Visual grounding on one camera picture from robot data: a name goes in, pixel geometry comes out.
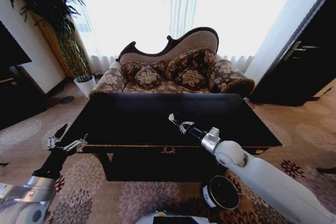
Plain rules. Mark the dark slippers on floor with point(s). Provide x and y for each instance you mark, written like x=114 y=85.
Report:
x=61 y=100

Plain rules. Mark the dark wooden coffee table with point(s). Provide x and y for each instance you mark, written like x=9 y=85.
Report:
x=162 y=119

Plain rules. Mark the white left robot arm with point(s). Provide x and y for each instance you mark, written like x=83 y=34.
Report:
x=23 y=197

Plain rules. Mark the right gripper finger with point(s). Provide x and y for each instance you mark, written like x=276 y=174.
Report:
x=181 y=129
x=187 y=123

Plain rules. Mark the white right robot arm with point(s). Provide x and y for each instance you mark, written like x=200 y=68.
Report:
x=265 y=174

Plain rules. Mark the small square floral pillow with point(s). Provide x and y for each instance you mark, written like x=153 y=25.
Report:
x=147 y=77

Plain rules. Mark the dark television cabinet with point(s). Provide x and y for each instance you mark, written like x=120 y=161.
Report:
x=18 y=98

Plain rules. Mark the white robot front shell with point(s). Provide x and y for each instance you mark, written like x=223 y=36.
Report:
x=170 y=218

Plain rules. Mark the large dark floral pillow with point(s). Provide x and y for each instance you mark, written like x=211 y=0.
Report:
x=130 y=69

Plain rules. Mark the white plant pot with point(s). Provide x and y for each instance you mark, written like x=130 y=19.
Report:
x=85 y=84

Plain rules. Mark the dark wooden door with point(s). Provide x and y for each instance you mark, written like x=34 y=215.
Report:
x=302 y=58

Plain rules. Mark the floral brown chaise sofa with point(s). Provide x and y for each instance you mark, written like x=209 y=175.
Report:
x=170 y=51

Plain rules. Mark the black television screen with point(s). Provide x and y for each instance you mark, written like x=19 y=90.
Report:
x=10 y=48

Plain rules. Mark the white sheer curtain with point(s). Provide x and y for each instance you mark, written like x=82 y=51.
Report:
x=168 y=11

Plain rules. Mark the black round trash bin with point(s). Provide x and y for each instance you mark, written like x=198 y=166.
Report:
x=223 y=193

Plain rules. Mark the large fringed floral pillow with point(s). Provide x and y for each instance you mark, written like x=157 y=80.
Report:
x=193 y=57

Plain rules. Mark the small beige-flower pillow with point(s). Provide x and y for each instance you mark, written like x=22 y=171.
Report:
x=193 y=77

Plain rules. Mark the tall green potted plant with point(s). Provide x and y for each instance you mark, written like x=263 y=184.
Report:
x=50 y=6

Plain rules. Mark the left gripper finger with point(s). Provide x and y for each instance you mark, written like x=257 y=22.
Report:
x=61 y=131
x=74 y=144

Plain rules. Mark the white paper trash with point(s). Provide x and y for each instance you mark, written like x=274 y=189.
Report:
x=172 y=117

